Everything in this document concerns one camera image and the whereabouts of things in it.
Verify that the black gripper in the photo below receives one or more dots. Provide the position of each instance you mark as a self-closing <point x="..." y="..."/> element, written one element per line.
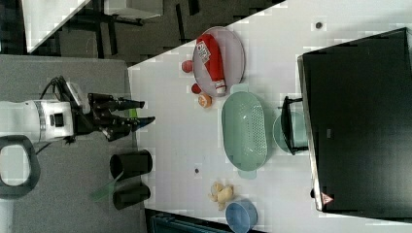
<point x="101" y="117"/>

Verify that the mint green strainer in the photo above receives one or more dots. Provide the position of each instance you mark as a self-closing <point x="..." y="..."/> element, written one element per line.
<point x="244" y="132"/>

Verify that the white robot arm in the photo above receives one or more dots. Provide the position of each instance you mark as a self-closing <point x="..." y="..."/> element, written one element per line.
<point x="28" y="123"/>

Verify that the green bottle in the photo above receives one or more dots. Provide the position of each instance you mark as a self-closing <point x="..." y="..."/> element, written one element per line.
<point x="132" y="113"/>

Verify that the black cylinder holder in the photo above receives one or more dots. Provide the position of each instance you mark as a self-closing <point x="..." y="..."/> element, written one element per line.
<point x="132" y="164"/>
<point x="131" y="196"/>

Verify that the small toy strawberry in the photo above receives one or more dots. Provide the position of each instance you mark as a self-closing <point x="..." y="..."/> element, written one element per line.
<point x="195" y="88"/>

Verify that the large toy strawberry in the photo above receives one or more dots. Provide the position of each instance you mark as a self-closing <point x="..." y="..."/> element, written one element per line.
<point x="187" y="66"/>

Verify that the toy orange half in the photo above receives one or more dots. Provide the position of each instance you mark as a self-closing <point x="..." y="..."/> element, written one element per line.
<point x="204" y="100"/>

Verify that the red ketchup bottle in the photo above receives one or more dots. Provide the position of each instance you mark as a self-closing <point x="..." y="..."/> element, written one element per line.
<point x="210" y="55"/>

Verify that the grey round plate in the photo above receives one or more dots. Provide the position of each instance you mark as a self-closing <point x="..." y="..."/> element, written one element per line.
<point x="233" y="58"/>

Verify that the blue cup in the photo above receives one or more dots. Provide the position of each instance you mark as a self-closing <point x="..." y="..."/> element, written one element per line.
<point x="241" y="216"/>

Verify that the mint green mug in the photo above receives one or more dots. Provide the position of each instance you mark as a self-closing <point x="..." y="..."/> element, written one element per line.
<point x="298" y="131"/>

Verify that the black toaster oven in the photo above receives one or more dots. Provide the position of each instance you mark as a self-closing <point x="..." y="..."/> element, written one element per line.
<point x="356" y="100"/>

